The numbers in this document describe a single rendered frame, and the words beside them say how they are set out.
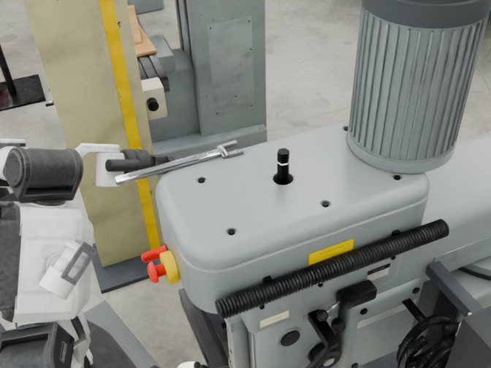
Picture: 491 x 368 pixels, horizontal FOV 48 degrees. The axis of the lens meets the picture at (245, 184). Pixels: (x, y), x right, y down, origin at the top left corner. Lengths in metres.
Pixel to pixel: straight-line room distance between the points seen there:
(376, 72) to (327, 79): 4.20
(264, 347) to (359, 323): 0.21
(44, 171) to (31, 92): 4.09
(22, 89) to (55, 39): 2.86
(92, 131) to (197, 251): 2.03
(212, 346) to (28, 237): 0.78
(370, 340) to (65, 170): 0.79
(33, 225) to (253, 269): 0.58
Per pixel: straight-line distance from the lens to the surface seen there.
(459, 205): 1.21
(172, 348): 3.07
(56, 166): 1.33
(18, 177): 1.31
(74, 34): 2.63
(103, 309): 2.78
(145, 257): 1.14
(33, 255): 1.33
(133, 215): 3.25
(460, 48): 0.93
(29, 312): 1.35
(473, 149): 1.36
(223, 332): 1.82
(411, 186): 1.02
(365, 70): 0.97
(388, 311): 1.27
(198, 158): 1.05
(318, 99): 4.84
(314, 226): 0.93
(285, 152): 0.96
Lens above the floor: 2.53
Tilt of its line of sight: 40 degrees down
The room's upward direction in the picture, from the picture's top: 3 degrees counter-clockwise
